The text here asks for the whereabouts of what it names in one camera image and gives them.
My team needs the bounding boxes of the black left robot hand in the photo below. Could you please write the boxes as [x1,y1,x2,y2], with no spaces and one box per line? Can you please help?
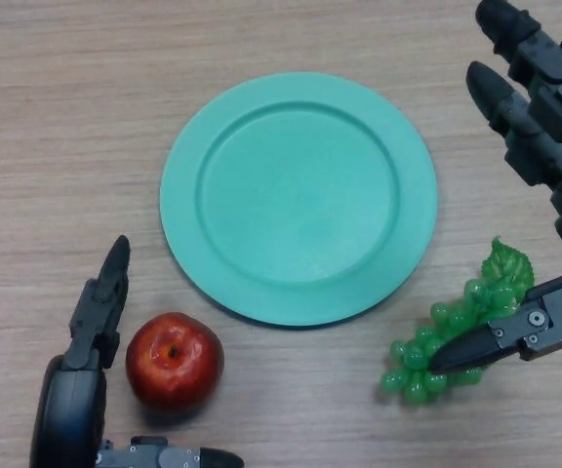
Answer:
[29,235,246,468]

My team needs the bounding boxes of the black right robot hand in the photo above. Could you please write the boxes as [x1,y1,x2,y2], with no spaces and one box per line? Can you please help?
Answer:
[427,0,562,376]

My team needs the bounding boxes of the red apple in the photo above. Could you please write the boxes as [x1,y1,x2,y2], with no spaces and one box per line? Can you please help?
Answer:
[125,312,225,414]

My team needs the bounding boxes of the green round plate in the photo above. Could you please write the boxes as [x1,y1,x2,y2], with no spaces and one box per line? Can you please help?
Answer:
[159,71,439,327]

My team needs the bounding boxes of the green plastic grape bunch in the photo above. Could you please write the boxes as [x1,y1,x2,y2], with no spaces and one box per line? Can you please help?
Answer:
[379,237,536,406]

